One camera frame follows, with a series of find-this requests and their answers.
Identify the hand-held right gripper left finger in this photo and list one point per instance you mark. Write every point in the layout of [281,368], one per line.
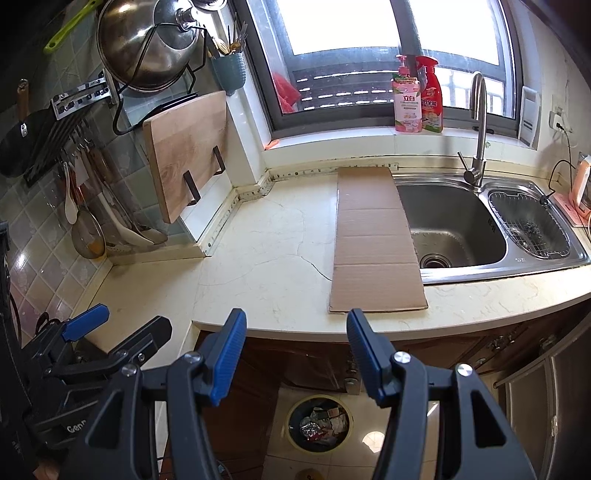
[226,355]

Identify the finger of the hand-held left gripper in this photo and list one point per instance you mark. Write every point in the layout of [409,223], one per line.
[143,341]
[85,323]

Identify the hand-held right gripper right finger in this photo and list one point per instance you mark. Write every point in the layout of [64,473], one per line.
[367,355]

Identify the round trash bin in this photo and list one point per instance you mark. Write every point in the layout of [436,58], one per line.
[298,413]

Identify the silver foil bag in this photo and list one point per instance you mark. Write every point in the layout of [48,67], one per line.
[311,427]

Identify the metal strainer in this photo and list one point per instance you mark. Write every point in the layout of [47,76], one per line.
[87,240]

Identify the white ladle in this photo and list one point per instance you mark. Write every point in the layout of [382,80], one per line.
[138,235]

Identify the white rice spoon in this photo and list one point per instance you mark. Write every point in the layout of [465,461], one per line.
[70,207]

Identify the stainless steel sink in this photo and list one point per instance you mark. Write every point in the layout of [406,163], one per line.
[452,221]

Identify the black frying pan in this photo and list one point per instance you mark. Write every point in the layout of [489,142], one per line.
[27,138]

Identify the wooden cutting board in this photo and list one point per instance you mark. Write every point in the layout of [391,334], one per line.
[184,152]

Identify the orange clip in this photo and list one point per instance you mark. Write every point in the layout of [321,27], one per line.
[272,144]

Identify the steel knife rack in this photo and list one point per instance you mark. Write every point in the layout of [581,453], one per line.
[78,97]

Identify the steel faucet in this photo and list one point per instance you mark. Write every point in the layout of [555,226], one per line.
[480,134]

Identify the pink detergent bottle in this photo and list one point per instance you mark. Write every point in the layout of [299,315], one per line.
[408,106]

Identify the red spray bottle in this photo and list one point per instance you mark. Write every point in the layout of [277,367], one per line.
[431,106]

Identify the red cloth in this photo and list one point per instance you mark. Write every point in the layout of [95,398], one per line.
[286,94]

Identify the steel wok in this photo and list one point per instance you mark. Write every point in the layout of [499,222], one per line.
[134,55]

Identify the pink appliance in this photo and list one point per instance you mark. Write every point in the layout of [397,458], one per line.
[579,184]

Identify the blue utensil holder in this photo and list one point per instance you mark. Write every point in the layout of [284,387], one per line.
[227,71]

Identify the green spatula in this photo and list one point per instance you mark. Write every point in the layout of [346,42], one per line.
[69,32]

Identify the steel pot lid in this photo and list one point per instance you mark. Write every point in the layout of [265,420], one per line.
[173,34]

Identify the bundle of cutlery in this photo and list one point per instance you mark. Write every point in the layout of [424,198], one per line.
[233,44]

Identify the dark framed window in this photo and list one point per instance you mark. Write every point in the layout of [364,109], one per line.
[341,27]

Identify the grey pipe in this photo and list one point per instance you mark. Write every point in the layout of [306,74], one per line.
[408,27]

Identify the white wall holder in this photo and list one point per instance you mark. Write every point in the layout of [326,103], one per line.
[528,120]

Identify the white wall socket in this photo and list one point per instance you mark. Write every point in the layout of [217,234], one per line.
[556,113]

